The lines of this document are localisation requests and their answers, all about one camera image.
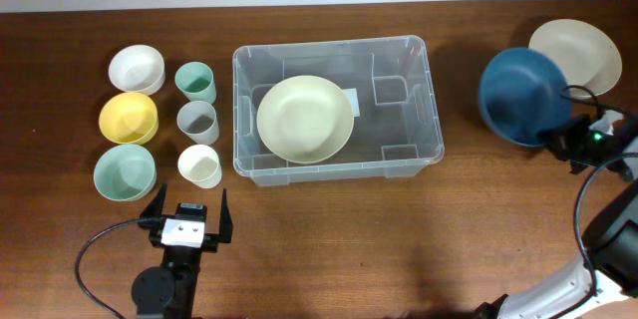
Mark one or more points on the mint green cup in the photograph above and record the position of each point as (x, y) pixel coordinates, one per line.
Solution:
(196, 82)

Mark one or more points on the white label in bin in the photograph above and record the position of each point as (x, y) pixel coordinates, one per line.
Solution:
(352, 97)

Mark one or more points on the mint green small bowl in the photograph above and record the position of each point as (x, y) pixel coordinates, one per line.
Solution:
(125, 173)

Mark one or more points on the dark blue plate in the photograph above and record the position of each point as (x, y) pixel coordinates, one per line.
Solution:
(519, 97)

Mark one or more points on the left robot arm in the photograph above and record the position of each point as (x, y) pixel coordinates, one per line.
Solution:
(168, 290)

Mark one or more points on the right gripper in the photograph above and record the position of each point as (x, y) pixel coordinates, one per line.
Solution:
(559, 141)

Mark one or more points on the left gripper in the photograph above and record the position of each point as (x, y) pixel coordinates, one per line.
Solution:
(210, 242)

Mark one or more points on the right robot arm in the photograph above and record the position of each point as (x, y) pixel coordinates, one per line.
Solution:
(605, 269)

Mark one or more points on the beige plate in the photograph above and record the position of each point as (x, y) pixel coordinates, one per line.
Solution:
(585, 55)
(305, 119)

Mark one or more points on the white small bowl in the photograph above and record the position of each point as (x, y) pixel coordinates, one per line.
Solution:
(137, 68)

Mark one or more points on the clear plastic storage bin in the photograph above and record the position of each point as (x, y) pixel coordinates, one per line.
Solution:
(397, 134)

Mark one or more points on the yellow small bowl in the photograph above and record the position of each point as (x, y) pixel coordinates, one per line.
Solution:
(129, 118)

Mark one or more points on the cream white cup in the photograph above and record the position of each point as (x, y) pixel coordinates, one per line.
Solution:
(200, 164)

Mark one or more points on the grey cup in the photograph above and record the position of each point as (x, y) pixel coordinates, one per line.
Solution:
(198, 120)

